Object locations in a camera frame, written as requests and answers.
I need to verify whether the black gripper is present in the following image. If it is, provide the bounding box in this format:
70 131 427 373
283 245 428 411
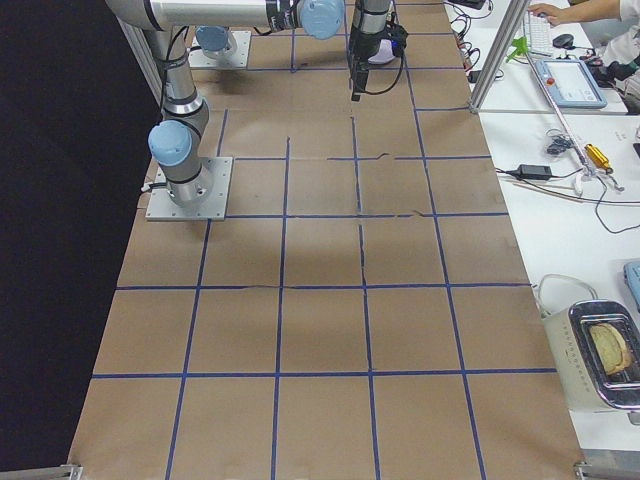
348 30 381 102

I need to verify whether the person forearm white sleeve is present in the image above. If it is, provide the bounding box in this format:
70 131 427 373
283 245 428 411
556 0 639 24

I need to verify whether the white plate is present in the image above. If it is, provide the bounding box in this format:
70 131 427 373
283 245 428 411
368 39 396 66

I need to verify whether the person hand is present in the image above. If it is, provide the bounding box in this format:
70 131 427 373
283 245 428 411
528 3 565 26

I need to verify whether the green plastic clip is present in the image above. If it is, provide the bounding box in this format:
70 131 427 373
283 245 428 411
505 36 529 63

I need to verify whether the black power adapter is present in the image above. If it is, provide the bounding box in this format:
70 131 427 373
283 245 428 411
516 164 553 181

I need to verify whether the white keyboard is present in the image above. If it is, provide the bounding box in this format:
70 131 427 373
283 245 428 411
522 12 554 56

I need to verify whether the wooden stick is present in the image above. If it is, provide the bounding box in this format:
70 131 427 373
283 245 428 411
513 182 588 202

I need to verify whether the black computer mouse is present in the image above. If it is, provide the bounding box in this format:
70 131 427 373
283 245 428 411
552 34 574 50

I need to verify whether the blue teach pendant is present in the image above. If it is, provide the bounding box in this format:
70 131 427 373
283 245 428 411
534 59 608 109

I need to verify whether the long metal rod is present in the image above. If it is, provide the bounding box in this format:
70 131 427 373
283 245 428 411
525 51 596 177

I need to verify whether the yellow tool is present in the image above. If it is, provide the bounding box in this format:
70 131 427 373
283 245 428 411
584 144 612 172

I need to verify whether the blue device at edge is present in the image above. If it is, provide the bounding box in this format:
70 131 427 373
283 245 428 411
623 261 640 306

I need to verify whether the cream toaster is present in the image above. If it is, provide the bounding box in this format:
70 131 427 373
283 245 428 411
543 300 639 413

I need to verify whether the bread slice in toaster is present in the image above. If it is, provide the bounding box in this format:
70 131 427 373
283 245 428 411
589 323 632 375

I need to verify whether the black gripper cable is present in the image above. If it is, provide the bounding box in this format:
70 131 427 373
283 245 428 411
360 9 410 96

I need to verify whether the aluminium frame post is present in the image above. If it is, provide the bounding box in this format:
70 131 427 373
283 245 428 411
469 0 529 113

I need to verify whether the black cable bundle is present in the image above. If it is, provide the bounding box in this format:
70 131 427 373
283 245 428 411
544 128 572 156

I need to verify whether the white toaster cord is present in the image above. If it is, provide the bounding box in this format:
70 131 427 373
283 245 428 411
530 273 599 318

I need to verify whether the right corner metal bracket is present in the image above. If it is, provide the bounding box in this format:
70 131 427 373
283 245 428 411
574 463 640 480

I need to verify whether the corner metal bracket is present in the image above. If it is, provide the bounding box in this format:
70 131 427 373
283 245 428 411
574 463 640 480
0 464 84 480

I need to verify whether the left corner metal bracket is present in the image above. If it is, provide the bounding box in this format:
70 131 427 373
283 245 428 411
0 464 84 480

